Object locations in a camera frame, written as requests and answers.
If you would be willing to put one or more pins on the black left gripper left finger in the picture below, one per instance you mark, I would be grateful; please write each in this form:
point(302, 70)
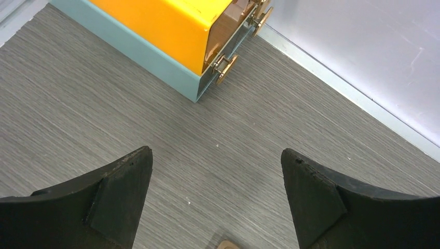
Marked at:
point(99, 209)

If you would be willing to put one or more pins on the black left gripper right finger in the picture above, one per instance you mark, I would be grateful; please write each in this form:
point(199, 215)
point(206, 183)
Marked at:
point(333, 210)

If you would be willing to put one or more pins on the wooden chess board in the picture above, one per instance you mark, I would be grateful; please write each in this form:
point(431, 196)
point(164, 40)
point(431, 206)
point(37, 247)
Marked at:
point(226, 244)

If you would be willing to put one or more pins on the teal drawer box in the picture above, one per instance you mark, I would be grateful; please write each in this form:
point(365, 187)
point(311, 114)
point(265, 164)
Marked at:
point(151, 58)

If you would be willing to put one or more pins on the yellow drawer box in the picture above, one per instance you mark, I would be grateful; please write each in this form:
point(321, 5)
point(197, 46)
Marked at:
point(191, 32)

